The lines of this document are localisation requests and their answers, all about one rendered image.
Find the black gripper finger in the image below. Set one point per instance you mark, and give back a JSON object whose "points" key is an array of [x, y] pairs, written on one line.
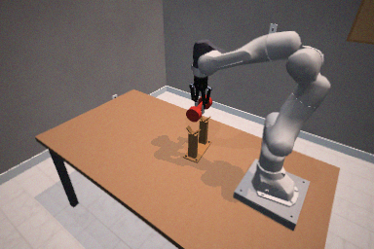
{"points": [[194, 96], [205, 97]]}

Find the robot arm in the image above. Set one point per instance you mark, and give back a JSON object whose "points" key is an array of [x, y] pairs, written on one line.
{"points": [[281, 129]]}

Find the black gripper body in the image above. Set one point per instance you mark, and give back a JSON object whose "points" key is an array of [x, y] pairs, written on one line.
{"points": [[202, 81]]}

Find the brown two-post stand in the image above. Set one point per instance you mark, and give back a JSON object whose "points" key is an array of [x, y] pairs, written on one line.
{"points": [[197, 145]]}

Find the red dumbbell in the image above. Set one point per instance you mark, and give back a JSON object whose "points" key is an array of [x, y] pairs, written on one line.
{"points": [[194, 113]]}

